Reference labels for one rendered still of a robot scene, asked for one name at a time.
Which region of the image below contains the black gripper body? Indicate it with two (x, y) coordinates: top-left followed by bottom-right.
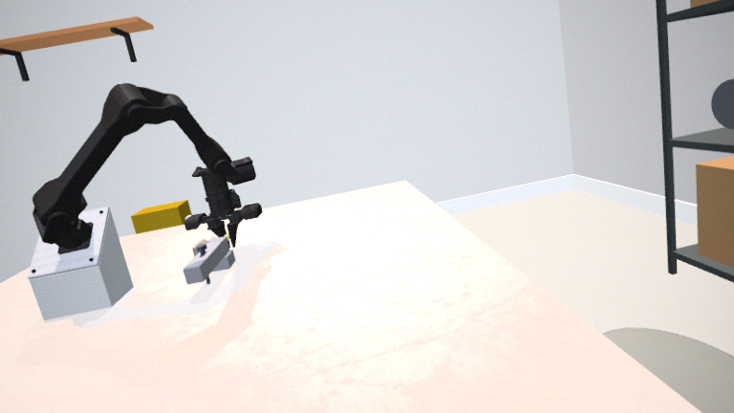
(184, 188), (263, 231)

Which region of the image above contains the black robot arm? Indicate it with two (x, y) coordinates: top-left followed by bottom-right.
(32, 83), (256, 254)

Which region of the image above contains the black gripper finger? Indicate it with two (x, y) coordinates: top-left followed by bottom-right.
(207, 221), (230, 248)
(227, 218), (243, 248)

